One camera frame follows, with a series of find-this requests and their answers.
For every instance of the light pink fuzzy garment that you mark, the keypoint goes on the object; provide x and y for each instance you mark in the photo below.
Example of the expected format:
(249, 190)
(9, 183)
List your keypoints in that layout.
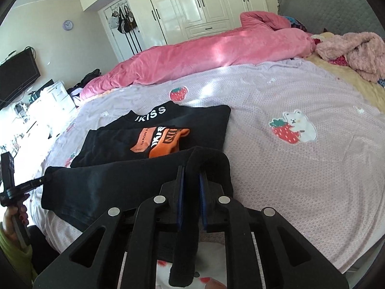
(364, 53)

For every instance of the white wardrobe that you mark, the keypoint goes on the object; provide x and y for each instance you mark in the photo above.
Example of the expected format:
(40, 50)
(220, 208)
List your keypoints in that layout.
(173, 21)

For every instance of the white drawer cabinet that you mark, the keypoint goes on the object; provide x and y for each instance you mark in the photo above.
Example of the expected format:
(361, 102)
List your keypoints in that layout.
(53, 103)

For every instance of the dark clothes pile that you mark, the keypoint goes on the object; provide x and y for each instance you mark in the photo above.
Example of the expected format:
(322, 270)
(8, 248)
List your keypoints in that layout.
(86, 79)

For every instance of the purple wall clock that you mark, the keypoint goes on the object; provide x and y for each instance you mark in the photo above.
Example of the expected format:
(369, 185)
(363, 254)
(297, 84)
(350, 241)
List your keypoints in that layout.
(67, 25)

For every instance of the white door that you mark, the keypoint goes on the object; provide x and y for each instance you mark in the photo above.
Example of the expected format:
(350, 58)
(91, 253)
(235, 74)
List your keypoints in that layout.
(124, 46)

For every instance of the black wall television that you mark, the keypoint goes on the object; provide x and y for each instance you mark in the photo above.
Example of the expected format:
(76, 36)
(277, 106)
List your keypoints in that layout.
(17, 74)

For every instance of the hanging bags on door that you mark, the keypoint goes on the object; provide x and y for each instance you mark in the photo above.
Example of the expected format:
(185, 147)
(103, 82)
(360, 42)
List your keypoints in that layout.
(123, 20)

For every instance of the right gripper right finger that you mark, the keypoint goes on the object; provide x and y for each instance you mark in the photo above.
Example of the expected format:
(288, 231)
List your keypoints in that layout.
(263, 250)

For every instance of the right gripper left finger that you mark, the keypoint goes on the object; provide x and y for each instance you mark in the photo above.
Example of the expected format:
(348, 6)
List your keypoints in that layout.
(119, 250)

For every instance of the lilac strawberry bed sheet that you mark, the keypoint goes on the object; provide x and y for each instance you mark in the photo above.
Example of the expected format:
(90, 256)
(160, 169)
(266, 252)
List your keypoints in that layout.
(299, 139)

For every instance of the pink plush blanket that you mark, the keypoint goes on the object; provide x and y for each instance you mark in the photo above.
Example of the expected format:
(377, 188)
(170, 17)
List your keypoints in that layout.
(262, 37)

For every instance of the yellow blanket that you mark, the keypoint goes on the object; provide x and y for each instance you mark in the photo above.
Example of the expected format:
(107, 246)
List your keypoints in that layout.
(373, 92)

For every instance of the right hand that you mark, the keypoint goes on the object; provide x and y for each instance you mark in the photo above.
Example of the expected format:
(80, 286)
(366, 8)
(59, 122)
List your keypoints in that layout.
(211, 283)

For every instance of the left hand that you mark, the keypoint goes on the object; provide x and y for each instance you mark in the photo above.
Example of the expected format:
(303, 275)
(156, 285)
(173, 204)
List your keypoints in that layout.
(15, 220)

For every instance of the black IKISS t-shirt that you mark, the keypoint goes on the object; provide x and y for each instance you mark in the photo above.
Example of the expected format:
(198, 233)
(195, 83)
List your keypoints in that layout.
(126, 162)

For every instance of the grey quilted headboard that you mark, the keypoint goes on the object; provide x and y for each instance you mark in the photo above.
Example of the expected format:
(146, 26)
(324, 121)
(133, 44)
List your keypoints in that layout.
(336, 16)

